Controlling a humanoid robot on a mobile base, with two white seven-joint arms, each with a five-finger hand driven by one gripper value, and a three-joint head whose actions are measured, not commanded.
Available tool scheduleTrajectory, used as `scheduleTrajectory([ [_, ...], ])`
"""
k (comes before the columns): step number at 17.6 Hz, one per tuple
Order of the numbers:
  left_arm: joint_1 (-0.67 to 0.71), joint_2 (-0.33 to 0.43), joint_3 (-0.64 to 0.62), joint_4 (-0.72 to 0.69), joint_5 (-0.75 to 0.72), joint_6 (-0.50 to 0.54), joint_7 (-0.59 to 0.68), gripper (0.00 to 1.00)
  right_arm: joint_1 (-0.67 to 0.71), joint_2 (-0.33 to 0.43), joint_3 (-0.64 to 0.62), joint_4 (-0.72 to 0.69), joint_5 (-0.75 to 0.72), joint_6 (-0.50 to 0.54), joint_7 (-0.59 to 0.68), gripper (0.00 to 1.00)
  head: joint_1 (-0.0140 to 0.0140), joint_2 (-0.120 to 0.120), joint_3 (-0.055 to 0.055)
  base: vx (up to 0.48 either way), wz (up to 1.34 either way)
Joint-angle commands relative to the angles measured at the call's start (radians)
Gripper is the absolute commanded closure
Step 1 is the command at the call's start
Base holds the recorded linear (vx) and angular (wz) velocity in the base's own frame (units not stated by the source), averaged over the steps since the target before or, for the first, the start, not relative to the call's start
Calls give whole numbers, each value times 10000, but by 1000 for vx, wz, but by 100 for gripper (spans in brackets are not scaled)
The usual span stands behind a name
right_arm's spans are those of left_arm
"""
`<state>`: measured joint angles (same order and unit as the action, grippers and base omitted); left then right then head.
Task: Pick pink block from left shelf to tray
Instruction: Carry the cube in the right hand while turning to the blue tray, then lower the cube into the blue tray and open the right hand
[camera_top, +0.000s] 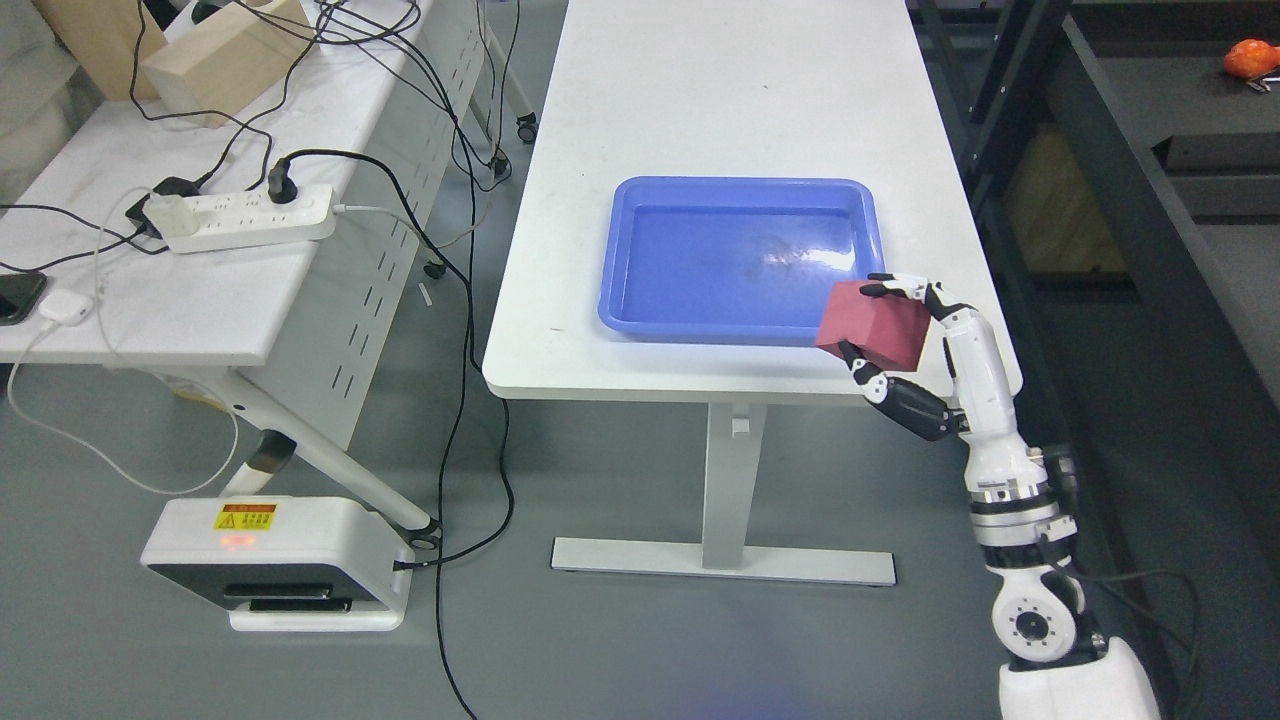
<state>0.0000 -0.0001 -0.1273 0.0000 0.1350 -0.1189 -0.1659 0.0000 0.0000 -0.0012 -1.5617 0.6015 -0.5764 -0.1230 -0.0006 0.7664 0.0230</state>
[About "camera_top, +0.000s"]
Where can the black metal shelf right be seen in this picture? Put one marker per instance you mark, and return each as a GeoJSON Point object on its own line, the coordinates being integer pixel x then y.
{"type": "Point", "coordinates": [1125, 189]}

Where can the small orange object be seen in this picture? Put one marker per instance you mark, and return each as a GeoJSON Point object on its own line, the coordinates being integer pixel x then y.
{"type": "Point", "coordinates": [1251, 58]}

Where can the black phone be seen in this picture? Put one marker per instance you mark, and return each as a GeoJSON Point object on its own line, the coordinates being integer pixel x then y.
{"type": "Point", "coordinates": [20, 293]}

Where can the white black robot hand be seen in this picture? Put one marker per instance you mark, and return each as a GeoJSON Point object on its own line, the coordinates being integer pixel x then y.
{"type": "Point", "coordinates": [999, 468]}

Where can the blue plastic tray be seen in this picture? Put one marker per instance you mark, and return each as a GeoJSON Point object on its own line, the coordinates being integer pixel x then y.
{"type": "Point", "coordinates": [733, 260]}

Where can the pink cube block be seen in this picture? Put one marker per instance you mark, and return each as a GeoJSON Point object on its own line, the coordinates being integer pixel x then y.
{"type": "Point", "coordinates": [889, 331]}

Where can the white power strip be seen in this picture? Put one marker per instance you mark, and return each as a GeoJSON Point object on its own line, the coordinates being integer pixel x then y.
{"type": "Point", "coordinates": [239, 220]}

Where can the white box device on floor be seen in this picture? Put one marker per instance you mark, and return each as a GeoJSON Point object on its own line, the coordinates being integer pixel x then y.
{"type": "Point", "coordinates": [285, 564]}

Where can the light wooden box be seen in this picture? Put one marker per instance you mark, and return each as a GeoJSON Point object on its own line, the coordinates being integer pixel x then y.
{"type": "Point", "coordinates": [228, 60]}

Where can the white folding table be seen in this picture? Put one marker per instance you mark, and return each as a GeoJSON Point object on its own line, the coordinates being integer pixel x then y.
{"type": "Point", "coordinates": [276, 301]}

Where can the white desk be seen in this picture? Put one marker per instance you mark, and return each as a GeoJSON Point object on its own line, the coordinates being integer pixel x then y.
{"type": "Point", "coordinates": [704, 172]}

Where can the cardboard box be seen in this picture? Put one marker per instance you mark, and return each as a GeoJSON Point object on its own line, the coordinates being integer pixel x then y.
{"type": "Point", "coordinates": [105, 37]}

